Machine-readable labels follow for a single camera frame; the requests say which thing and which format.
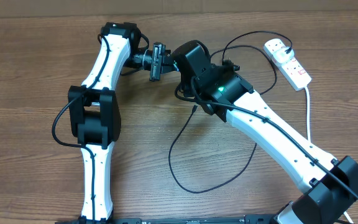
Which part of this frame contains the black charger cable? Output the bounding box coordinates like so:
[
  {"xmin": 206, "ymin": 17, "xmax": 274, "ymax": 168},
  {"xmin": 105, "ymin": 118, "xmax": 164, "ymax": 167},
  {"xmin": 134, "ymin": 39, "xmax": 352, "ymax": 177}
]
[{"xmin": 168, "ymin": 30, "xmax": 293, "ymax": 194}]

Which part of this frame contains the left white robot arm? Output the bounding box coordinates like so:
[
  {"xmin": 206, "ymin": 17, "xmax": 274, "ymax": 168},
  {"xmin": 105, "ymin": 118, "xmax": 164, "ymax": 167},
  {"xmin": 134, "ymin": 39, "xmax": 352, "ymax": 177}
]
[{"xmin": 68, "ymin": 22, "xmax": 177, "ymax": 223}]

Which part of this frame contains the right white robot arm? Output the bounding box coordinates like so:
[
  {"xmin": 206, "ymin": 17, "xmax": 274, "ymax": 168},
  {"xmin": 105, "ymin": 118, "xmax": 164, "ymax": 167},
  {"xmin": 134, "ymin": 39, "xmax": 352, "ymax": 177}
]
[{"xmin": 172, "ymin": 40, "xmax": 358, "ymax": 223}]

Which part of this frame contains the white charger plug adapter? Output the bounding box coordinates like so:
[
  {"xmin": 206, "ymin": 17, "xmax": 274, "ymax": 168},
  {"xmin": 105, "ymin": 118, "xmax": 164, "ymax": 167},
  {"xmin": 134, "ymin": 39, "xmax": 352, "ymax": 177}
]
[{"xmin": 272, "ymin": 47, "xmax": 295, "ymax": 65}]

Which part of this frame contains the white power strip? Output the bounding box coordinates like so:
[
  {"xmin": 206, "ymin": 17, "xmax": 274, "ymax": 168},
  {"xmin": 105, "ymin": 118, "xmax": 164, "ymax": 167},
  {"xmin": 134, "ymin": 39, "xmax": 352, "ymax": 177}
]
[{"xmin": 264, "ymin": 39, "xmax": 311, "ymax": 91}]

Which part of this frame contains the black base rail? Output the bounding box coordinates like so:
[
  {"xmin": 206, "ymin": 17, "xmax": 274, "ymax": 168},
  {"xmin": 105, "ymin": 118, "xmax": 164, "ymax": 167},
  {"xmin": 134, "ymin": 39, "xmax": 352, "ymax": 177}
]
[{"xmin": 57, "ymin": 214, "xmax": 275, "ymax": 224}]

